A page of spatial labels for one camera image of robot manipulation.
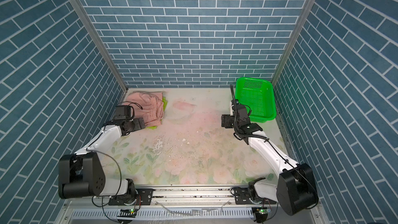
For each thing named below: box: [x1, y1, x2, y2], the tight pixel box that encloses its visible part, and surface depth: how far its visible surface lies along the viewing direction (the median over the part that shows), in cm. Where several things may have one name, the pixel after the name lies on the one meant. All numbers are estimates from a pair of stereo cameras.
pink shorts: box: [121, 91, 165, 128], surface depth 101 cm
